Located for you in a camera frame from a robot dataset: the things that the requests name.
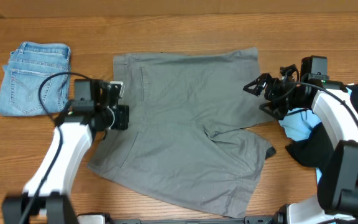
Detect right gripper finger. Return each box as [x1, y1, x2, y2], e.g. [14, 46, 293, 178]
[259, 102, 288, 120]
[243, 73, 272, 96]

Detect grey shorts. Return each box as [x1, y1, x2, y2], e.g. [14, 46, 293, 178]
[88, 48, 272, 218]

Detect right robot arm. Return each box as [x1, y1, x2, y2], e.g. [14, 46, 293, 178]
[244, 55, 358, 224]

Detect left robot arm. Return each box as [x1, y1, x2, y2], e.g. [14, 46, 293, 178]
[2, 79, 129, 224]

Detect light blue shirt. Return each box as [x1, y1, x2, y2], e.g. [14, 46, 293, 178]
[278, 86, 354, 184]

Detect black garment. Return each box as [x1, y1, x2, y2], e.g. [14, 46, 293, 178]
[279, 84, 358, 171]

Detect folded blue jeans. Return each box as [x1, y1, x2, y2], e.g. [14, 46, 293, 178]
[0, 42, 71, 116]

